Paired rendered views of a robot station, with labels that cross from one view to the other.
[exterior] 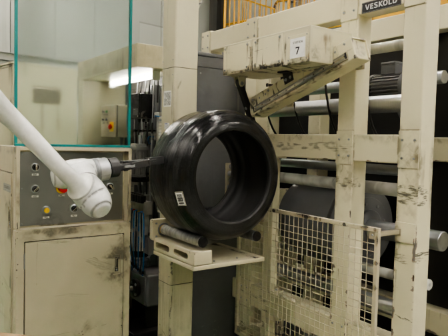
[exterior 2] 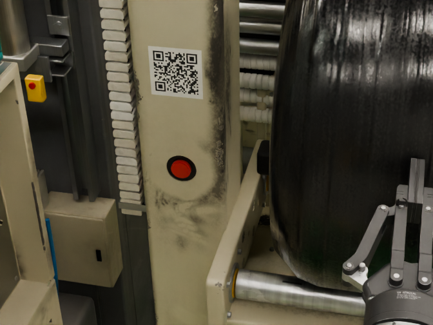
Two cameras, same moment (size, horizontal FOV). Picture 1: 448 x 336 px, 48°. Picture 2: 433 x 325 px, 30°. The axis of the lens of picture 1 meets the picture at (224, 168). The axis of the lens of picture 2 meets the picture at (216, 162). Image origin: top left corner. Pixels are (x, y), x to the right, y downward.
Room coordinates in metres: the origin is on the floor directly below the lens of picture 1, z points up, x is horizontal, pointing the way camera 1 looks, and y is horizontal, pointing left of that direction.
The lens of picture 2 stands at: (1.65, 0.89, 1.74)
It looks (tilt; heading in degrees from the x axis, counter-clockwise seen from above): 34 degrees down; 319
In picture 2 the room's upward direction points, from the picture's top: 1 degrees counter-clockwise
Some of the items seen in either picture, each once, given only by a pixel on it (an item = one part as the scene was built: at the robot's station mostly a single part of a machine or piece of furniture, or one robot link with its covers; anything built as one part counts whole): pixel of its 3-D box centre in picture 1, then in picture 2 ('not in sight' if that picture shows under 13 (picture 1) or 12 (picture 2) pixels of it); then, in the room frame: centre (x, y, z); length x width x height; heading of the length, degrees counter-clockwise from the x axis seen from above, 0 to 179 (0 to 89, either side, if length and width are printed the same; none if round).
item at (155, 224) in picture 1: (188, 226); (244, 225); (2.42, 0.16, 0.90); 0.40 x 0.03 x 0.10; 125
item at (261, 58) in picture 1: (282, 56); not in sight; (2.33, -0.25, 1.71); 0.61 x 0.25 x 0.15; 35
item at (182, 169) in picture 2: not in sight; (182, 167); (2.43, 0.27, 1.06); 0.03 x 0.02 x 0.03; 35
